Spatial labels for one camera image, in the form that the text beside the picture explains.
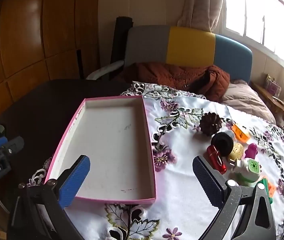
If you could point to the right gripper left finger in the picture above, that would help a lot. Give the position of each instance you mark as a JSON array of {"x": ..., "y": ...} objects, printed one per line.
[{"x": 71, "y": 179}]

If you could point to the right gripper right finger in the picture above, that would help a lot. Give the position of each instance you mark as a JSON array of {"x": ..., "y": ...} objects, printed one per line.
[{"x": 211, "y": 181}]

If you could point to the red metallic capsule bottle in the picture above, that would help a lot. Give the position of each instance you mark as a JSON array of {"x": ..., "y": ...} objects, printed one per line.
[{"x": 216, "y": 159}]

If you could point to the yellow carved oval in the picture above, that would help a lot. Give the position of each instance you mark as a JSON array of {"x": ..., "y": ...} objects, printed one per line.
[{"x": 237, "y": 152}]

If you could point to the black and clear cylinder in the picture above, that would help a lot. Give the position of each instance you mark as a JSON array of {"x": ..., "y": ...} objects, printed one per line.
[{"x": 223, "y": 142}]

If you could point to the green plastic block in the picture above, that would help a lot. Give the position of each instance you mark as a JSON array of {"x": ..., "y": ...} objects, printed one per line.
[{"x": 265, "y": 181}]

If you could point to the magenta perforated mushroom toy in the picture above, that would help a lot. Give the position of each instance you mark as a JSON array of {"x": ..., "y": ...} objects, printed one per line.
[{"x": 251, "y": 151}]

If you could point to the orange plastic clip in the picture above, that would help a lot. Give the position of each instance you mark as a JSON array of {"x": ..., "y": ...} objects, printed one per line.
[{"x": 241, "y": 133}]

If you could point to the brown pinecone ornament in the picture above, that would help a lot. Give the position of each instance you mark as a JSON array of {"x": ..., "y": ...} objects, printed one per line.
[{"x": 210, "y": 124}]

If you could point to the white embroidered floral tablecloth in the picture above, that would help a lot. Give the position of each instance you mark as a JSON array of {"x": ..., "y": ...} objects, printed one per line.
[{"x": 170, "y": 164}]

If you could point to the pink shallow cardboard box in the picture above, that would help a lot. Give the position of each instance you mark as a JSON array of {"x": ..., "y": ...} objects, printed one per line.
[{"x": 113, "y": 133}]

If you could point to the mauve duvet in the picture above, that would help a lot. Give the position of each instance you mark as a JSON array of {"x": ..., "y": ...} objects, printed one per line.
[{"x": 242, "y": 97}]

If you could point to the wooden side table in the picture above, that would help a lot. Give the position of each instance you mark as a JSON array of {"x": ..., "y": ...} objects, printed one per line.
[{"x": 275, "y": 105}]

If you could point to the white pillow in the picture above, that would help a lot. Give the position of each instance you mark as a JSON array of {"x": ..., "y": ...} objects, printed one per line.
[{"x": 105, "y": 70}]

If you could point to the rust brown quilted jacket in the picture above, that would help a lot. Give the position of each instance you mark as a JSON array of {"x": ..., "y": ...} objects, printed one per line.
[{"x": 210, "y": 81}]

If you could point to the purple box on side table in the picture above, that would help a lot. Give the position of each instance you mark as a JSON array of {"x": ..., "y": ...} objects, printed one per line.
[{"x": 272, "y": 86}]

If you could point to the wooden wardrobe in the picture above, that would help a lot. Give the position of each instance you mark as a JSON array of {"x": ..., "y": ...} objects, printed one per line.
[{"x": 43, "y": 40}]

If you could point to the multicolour headboard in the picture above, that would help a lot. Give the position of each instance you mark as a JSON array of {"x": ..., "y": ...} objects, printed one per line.
[{"x": 189, "y": 48}]

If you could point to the beige curtain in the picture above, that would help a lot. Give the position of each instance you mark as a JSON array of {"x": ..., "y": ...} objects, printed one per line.
[{"x": 201, "y": 14}]

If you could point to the window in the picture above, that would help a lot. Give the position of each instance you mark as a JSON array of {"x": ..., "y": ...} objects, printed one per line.
[{"x": 257, "y": 23}]

